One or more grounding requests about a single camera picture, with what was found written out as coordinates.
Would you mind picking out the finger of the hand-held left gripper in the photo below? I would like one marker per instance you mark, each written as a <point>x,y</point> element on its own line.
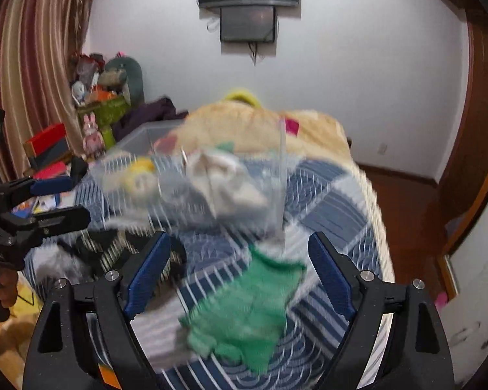
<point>51,185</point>
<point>57,219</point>

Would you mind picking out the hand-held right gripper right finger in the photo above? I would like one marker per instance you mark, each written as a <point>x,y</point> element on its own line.
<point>331,276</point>

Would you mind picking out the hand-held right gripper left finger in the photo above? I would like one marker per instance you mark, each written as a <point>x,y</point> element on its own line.
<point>150,272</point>

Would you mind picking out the green knit glove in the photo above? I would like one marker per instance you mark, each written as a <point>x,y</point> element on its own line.
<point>248,313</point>

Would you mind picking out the clear plastic container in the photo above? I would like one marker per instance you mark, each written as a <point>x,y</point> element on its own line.
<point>211,187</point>

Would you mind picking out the person's left hand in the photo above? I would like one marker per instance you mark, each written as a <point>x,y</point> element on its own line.
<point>6,288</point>

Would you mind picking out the dark grey box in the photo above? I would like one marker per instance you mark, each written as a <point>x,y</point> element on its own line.
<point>51,155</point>

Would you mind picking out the grey fluffy plush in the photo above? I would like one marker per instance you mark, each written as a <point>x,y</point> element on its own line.
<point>57,264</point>

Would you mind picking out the red box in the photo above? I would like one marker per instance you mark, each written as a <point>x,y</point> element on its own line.
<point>44,138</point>

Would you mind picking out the black striped cloth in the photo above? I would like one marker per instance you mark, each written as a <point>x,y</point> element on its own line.
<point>105,248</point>

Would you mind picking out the yellow cloth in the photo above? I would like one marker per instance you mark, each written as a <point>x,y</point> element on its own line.
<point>24,296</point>

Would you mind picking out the pink rabbit toy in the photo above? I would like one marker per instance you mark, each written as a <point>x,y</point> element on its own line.
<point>92,136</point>

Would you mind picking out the blue patchwork quilt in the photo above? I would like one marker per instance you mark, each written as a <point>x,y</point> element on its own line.
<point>329,211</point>

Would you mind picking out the yellow-haired plush doll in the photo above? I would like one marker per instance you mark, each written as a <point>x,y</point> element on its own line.
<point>140,176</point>

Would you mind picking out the green box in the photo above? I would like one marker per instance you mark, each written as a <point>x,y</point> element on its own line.
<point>105,111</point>

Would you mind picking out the pile of small toys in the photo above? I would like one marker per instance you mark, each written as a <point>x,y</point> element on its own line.
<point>85,77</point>

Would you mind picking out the white cloth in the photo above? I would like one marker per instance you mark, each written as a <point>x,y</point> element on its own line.
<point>227,187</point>

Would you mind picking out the dark purple clothing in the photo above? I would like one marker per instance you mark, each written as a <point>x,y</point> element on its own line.
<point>150,111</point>

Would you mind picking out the green dinosaur plush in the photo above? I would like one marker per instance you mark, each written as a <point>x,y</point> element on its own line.
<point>126,75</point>

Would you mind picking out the striped curtain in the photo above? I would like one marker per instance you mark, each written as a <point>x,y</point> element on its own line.
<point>28,48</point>

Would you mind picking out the white cabinet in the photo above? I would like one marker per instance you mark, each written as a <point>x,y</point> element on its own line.
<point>475,292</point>

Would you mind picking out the pink tag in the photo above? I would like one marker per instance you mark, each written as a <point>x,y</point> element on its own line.
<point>292,126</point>

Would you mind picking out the beige plush blanket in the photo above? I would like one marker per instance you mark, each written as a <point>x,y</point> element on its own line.
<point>244,126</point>

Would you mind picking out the wooden door frame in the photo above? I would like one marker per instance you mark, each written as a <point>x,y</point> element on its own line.
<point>484,109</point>

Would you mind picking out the small dark wall screen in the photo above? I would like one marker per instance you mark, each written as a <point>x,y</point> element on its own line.
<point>247,22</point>

